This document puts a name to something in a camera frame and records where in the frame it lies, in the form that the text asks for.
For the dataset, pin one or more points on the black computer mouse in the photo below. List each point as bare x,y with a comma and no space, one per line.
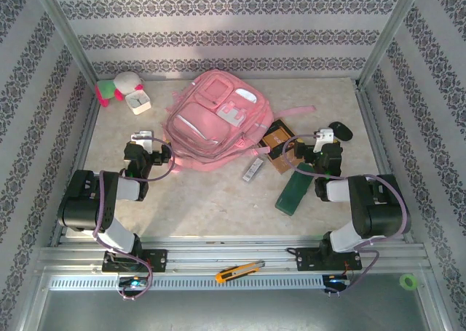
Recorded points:
343,130

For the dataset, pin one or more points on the white square clock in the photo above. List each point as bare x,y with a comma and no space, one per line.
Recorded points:
139,102

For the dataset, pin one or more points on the aluminium mounting rail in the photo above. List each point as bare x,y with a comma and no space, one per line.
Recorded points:
233,252

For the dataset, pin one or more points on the orange utility knife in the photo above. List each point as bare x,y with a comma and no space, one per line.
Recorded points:
236,271

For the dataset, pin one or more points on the aluminium frame post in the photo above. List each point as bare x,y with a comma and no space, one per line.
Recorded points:
62,29
391,29

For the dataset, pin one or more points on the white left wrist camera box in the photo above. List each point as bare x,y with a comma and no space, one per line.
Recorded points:
142,139

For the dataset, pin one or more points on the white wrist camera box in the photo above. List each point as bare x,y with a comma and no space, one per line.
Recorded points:
142,139
325,134

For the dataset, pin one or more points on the brown cardboard box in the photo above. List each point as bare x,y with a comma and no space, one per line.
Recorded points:
278,138

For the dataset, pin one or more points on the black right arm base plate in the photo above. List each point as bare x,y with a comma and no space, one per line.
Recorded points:
306,260

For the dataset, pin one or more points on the green tape roll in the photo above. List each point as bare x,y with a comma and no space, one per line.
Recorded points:
402,282

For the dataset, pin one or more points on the green pencil case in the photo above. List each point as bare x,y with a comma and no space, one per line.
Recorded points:
293,192

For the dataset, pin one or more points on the pink backpack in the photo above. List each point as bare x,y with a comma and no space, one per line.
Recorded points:
211,127

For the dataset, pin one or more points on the small silver white box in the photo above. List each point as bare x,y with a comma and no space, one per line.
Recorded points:
252,170

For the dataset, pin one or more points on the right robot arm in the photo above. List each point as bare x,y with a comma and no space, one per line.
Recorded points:
378,214

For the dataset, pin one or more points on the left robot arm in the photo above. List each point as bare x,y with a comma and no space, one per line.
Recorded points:
80,207

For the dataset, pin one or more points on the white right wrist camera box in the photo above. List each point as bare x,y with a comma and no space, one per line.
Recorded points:
325,134

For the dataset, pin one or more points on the white pink green plush toy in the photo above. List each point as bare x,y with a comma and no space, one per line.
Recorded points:
123,81

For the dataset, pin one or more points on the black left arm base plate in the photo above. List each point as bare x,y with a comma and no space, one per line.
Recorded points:
160,260

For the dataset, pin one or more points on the aluminium side rail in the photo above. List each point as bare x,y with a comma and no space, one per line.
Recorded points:
82,138
366,105

